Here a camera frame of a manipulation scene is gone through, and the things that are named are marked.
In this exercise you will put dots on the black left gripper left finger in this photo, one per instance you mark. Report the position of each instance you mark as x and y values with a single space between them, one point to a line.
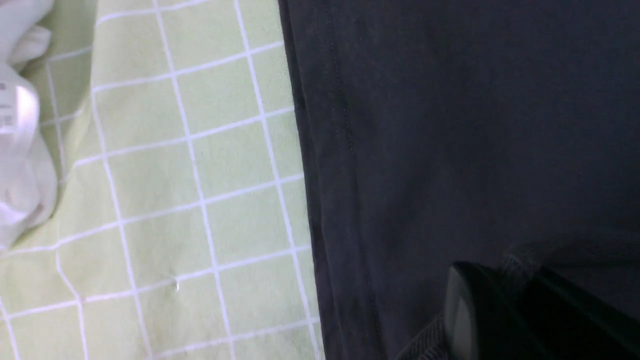
481 323

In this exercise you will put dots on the crumpled white shirt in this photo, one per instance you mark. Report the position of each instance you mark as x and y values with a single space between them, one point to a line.
28 178

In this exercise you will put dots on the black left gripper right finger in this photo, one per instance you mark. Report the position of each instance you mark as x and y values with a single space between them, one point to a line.
573 324

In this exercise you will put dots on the dark gray long-sleeved shirt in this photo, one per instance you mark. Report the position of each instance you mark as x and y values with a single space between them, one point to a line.
504 133

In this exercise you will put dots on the light green checkered tablecloth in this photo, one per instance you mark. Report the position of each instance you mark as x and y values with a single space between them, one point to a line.
180 230

